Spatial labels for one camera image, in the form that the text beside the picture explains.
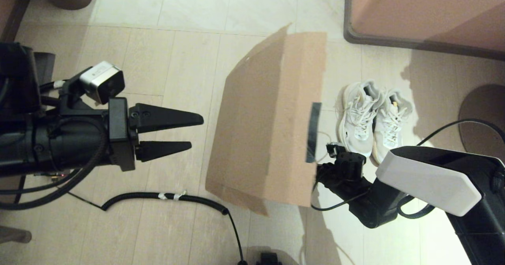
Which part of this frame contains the white lace-up sneaker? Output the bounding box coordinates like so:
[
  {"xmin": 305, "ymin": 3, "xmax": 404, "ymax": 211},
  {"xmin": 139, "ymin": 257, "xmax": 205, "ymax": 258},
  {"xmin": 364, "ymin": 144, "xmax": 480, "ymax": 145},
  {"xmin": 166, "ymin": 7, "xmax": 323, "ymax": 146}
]
[{"xmin": 337, "ymin": 80, "xmax": 385, "ymax": 158}]

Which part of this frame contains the white sneaker with yellow tag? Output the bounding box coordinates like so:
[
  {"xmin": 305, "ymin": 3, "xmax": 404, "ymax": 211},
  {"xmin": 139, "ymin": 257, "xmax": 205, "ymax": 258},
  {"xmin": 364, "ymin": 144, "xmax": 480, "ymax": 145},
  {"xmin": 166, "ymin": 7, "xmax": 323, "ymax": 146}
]
[{"xmin": 371, "ymin": 90, "xmax": 413, "ymax": 167}]

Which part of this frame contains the brown cardboard shoe box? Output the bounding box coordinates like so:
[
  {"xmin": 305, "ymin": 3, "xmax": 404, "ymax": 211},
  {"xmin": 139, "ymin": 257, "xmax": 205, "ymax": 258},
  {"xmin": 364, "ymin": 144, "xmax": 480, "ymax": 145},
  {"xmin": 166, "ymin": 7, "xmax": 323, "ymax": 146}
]
[{"xmin": 205, "ymin": 24, "xmax": 328, "ymax": 217}]

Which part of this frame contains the dark brown padded seat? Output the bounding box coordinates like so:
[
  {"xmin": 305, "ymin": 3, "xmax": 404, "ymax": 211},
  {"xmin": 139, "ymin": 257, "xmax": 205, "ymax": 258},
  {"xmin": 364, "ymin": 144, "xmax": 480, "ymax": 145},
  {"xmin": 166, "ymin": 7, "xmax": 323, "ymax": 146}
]
[{"xmin": 0, "ymin": 176, "xmax": 24, "ymax": 207}]

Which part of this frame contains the grey furniture foot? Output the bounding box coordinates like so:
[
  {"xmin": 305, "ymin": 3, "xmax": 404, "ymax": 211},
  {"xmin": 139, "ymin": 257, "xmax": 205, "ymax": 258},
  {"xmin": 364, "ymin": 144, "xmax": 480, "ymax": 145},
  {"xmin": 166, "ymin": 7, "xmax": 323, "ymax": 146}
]
[{"xmin": 0, "ymin": 226, "xmax": 33, "ymax": 244}]

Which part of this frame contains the dark brown round base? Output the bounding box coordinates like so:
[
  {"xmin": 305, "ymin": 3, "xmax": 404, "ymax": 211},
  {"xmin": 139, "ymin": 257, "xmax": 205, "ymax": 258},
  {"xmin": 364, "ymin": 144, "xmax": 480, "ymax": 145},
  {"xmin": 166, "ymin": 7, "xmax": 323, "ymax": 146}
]
[{"xmin": 458, "ymin": 84, "xmax": 505, "ymax": 164}]

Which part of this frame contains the pink sofa with grey base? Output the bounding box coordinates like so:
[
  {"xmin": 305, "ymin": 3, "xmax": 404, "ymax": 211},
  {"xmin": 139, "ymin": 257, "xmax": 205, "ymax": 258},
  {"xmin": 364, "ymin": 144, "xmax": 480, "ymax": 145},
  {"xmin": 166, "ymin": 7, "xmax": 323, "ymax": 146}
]
[{"xmin": 342, "ymin": 0, "xmax": 505, "ymax": 62}]

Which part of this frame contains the black coiled floor cable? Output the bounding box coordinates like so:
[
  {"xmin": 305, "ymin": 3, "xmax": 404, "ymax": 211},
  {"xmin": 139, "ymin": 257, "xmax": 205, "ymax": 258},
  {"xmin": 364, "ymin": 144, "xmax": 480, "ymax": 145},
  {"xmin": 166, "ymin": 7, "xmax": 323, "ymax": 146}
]
[{"xmin": 65, "ymin": 190, "xmax": 249, "ymax": 265}]

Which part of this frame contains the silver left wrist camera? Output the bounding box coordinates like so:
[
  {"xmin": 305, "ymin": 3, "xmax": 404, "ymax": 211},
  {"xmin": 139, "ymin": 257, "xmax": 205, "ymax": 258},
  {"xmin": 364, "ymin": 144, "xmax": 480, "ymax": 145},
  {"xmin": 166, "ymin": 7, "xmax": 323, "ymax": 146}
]
[{"xmin": 79, "ymin": 61, "xmax": 125, "ymax": 105}]

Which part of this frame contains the black corrugated hose with tape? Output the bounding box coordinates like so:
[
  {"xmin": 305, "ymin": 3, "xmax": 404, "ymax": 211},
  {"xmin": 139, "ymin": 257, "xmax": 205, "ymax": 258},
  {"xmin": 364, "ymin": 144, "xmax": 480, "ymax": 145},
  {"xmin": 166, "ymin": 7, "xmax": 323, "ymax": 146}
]
[{"xmin": 39, "ymin": 80, "xmax": 67, "ymax": 96}]

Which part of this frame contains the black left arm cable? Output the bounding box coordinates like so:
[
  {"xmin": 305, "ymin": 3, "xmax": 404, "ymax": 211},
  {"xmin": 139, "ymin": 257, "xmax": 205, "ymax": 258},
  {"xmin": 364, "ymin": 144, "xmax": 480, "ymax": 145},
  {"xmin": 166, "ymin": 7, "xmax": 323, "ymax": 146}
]
[{"xmin": 0, "ymin": 127, "xmax": 109, "ymax": 211}]

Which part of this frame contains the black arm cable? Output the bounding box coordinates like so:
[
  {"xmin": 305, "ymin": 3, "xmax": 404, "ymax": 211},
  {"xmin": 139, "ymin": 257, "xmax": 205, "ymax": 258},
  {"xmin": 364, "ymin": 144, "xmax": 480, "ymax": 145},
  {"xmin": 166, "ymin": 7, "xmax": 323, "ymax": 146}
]
[
  {"xmin": 310, "ymin": 118, "xmax": 505, "ymax": 219},
  {"xmin": 0, "ymin": 127, "xmax": 109, "ymax": 211}
]

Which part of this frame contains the small black robot mount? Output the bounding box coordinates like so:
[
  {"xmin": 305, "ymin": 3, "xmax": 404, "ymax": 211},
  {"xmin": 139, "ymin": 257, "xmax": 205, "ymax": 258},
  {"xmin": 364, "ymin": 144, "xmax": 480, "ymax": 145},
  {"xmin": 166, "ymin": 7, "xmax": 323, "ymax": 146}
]
[{"xmin": 256, "ymin": 253, "xmax": 283, "ymax": 265}]

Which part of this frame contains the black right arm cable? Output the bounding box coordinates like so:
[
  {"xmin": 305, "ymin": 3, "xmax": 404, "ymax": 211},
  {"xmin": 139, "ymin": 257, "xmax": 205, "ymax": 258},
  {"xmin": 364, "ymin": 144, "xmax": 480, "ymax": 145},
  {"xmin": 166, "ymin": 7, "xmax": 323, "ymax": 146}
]
[{"xmin": 310, "ymin": 118, "xmax": 505, "ymax": 219}]

